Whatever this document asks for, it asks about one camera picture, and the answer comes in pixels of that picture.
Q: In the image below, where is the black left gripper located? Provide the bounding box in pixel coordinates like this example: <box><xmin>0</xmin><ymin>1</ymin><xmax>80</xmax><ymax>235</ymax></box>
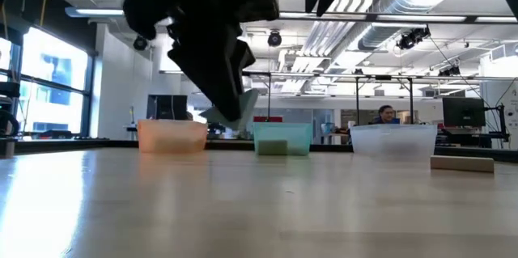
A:
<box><xmin>123</xmin><ymin>0</ymin><xmax>257</xmax><ymax>122</ymax></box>

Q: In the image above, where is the red box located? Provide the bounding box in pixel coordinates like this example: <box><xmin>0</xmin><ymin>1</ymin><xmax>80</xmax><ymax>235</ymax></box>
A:
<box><xmin>253</xmin><ymin>115</ymin><xmax>284</xmax><ymax>124</ymax></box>

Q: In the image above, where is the orange translucent bin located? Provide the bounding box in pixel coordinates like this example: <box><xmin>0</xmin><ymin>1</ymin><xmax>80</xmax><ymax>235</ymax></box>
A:
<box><xmin>137</xmin><ymin>119</ymin><xmax>209</xmax><ymax>154</ymax></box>

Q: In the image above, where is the teal translucent bin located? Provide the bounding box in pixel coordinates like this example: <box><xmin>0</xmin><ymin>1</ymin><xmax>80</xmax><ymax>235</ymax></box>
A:
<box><xmin>253</xmin><ymin>122</ymin><xmax>313</xmax><ymax>157</ymax></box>

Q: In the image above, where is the person at desk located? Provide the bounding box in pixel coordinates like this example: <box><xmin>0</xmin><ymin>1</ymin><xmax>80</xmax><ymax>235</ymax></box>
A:
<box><xmin>367</xmin><ymin>104</ymin><xmax>401</xmax><ymax>125</ymax></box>

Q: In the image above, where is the long ceiling light bar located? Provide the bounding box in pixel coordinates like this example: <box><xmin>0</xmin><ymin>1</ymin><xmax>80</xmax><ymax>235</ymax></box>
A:
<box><xmin>64</xmin><ymin>6</ymin><xmax>518</xmax><ymax>23</ymax></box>

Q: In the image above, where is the clear translucent bin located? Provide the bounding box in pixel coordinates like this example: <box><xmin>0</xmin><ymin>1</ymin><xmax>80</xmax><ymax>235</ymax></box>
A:
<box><xmin>350</xmin><ymin>123</ymin><xmax>439</xmax><ymax>162</ymax></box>

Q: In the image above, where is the large window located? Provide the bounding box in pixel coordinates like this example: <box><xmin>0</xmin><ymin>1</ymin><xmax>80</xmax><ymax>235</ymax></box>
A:
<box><xmin>0</xmin><ymin>27</ymin><xmax>97</xmax><ymax>137</ymax></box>

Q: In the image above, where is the black equipment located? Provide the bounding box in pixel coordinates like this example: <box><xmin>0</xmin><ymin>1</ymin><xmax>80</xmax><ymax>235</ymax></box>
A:
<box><xmin>0</xmin><ymin>81</ymin><xmax>21</xmax><ymax>158</ymax></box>

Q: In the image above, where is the dark background desk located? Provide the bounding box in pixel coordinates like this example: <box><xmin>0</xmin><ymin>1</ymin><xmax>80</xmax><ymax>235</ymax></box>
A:
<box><xmin>435</xmin><ymin>126</ymin><xmax>512</xmax><ymax>149</ymax></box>

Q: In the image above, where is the flat natural wood block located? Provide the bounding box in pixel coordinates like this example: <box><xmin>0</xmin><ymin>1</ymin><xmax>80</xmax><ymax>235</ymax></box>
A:
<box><xmin>430</xmin><ymin>154</ymin><xmax>495</xmax><ymax>174</ymax></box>

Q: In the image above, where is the black metal frame stand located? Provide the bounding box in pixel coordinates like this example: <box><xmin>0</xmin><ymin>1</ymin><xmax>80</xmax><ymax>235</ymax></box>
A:
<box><xmin>241</xmin><ymin>70</ymin><xmax>273</xmax><ymax>122</ymax></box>
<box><xmin>354</xmin><ymin>74</ymin><xmax>414</xmax><ymax>125</ymax></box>

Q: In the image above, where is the silver ventilation duct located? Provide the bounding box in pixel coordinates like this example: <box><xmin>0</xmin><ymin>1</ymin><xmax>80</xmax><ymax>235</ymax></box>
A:
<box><xmin>358</xmin><ymin>0</ymin><xmax>481</xmax><ymax>52</ymax></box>

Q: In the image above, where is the black ceiling mounted camera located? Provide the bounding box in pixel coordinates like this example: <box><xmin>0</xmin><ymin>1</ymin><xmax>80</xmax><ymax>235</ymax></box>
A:
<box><xmin>396</xmin><ymin>26</ymin><xmax>431</xmax><ymax>51</ymax></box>

